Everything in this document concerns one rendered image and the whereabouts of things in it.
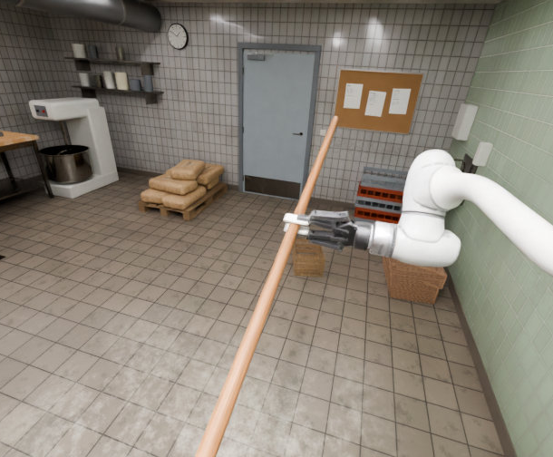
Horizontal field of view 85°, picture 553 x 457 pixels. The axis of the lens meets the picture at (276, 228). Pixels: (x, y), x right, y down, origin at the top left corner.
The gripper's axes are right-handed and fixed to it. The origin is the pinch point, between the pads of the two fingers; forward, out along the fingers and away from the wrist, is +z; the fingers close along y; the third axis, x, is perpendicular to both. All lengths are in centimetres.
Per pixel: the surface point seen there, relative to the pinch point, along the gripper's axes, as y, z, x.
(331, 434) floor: 151, -25, -5
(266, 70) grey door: 52, 132, 366
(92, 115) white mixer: 108, 387, 291
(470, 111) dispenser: 67, -117, 304
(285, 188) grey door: 213, 95, 326
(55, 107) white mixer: 80, 390, 243
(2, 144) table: 102, 412, 170
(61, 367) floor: 146, 157, -20
